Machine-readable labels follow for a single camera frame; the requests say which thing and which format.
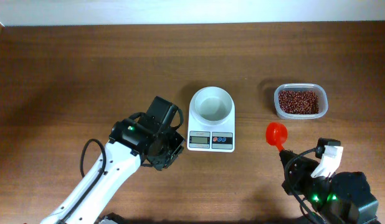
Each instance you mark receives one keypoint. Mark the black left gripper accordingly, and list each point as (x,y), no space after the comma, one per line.
(177,144)

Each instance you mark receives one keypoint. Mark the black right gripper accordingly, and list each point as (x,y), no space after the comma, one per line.
(292,159)

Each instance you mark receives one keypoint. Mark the orange plastic measuring scoop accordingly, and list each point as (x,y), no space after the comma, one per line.
(276,134)

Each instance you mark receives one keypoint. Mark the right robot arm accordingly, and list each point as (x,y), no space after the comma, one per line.
(343,197)

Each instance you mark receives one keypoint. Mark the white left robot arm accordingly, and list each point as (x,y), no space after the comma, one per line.
(113,167)

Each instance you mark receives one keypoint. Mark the white digital kitchen scale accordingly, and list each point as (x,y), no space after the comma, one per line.
(210,136)

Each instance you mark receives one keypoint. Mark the white round bowl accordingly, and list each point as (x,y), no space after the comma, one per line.
(213,104)

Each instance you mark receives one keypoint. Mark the red beans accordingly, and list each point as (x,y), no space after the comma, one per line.
(298,102)

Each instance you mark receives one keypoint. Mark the clear plastic container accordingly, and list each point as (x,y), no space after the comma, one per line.
(319,91)

